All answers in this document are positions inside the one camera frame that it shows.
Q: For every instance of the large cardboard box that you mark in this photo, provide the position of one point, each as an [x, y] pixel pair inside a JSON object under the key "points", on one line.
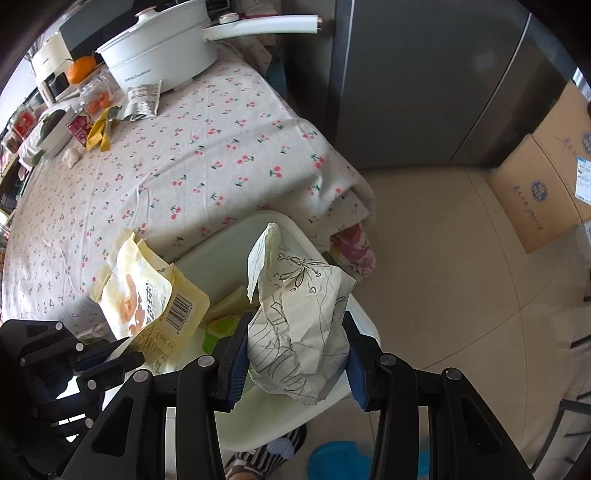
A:
{"points": [[540, 198]]}

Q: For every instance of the yellow snack bag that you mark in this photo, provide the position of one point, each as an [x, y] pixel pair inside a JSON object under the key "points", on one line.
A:
{"points": [[138, 295]]}

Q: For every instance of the striped trouser leg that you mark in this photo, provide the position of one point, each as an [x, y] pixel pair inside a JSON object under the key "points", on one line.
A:
{"points": [[258, 461]]}

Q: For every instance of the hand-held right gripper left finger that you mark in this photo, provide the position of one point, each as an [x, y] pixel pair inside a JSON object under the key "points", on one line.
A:
{"points": [[233, 369]]}

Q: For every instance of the pink floral cloth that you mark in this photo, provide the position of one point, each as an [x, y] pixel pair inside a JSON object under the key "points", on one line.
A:
{"points": [[353, 247]]}

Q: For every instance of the blue plastic object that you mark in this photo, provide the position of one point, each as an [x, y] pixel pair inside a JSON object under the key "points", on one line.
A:
{"points": [[337, 461]]}

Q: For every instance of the green snack bag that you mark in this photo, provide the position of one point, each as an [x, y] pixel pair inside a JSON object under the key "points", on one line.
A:
{"points": [[214, 334]]}

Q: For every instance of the small cardboard box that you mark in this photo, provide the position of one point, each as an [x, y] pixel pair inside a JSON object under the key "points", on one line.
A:
{"points": [[568, 124]]}

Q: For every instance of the small crumpled tissue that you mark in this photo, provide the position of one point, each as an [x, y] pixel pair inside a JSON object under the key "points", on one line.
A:
{"points": [[71, 158]]}

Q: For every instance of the white electric pot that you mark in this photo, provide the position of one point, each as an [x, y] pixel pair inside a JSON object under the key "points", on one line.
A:
{"points": [[157, 55]]}

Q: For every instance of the grey refrigerator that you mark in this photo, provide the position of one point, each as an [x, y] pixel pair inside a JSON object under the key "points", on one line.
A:
{"points": [[415, 78]]}

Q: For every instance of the red snack packet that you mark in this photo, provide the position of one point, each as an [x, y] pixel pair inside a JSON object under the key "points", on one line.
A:
{"points": [[81, 129]]}

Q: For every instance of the glass jar with small oranges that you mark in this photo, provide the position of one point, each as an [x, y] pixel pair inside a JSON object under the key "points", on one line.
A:
{"points": [[97, 94]]}

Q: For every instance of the green squash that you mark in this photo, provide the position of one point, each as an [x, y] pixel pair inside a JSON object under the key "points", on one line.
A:
{"points": [[51, 122]]}

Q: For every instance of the cherry print tablecloth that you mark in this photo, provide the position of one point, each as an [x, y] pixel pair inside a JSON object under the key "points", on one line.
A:
{"points": [[184, 175]]}

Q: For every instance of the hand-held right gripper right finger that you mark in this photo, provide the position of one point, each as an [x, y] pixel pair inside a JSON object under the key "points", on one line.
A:
{"points": [[358, 374]]}

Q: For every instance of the yellow wrapper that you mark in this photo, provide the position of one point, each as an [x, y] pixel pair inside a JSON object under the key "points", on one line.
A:
{"points": [[101, 131]]}

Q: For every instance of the orange with stem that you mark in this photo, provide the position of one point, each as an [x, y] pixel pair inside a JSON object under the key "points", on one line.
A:
{"points": [[82, 70]]}

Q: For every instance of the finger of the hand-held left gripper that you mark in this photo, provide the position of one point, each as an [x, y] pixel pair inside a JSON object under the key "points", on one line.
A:
{"points": [[99, 353], [120, 367]]}

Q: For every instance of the white printed wrapper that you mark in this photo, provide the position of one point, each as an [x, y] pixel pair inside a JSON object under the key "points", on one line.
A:
{"points": [[143, 101]]}

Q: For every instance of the white paper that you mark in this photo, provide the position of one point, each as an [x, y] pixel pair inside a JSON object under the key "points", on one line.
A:
{"points": [[295, 323]]}

